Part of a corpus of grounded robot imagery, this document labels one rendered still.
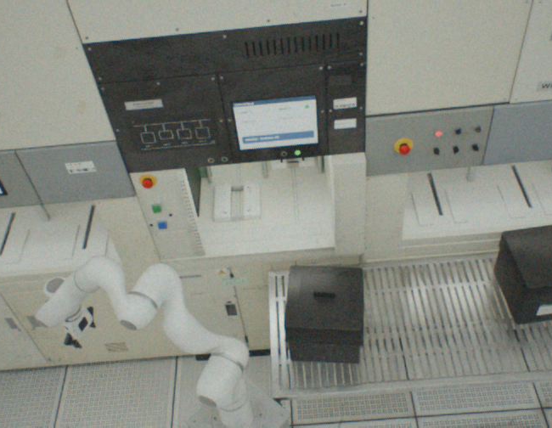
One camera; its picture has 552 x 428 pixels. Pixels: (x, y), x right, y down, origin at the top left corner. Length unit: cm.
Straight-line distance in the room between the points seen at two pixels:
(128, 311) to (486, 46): 138
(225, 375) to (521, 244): 126
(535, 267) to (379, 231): 62
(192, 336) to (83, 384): 169
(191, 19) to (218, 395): 116
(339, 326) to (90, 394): 167
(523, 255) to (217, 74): 134
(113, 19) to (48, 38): 21
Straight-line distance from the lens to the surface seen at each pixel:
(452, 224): 284
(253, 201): 290
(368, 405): 331
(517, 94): 234
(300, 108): 219
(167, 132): 226
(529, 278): 254
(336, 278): 244
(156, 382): 349
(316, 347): 245
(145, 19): 202
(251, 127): 223
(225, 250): 277
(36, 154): 243
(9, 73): 223
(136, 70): 213
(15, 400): 372
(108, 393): 354
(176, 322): 197
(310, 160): 306
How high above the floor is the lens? 298
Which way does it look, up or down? 47 degrees down
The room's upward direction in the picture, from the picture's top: 7 degrees counter-clockwise
